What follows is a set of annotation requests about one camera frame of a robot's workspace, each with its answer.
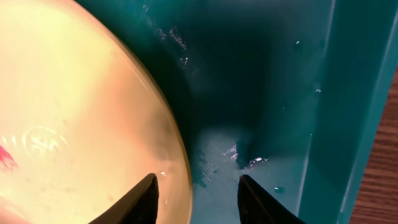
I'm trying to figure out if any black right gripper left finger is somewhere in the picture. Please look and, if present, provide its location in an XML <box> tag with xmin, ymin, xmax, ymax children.
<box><xmin>90</xmin><ymin>173</ymin><xmax>159</xmax><ymax>224</ymax></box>

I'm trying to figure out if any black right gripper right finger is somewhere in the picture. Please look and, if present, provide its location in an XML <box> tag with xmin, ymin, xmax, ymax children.
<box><xmin>238</xmin><ymin>174</ymin><xmax>304</xmax><ymax>224</ymax></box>

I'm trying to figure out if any yellow plate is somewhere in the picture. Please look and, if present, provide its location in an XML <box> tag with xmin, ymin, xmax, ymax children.
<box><xmin>1</xmin><ymin>1</ymin><xmax>193</xmax><ymax>223</ymax></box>

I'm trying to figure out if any teal plastic tray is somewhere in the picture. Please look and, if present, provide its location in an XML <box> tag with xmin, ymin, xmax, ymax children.
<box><xmin>80</xmin><ymin>0</ymin><xmax>397</xmax><ymax>223</ymax></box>

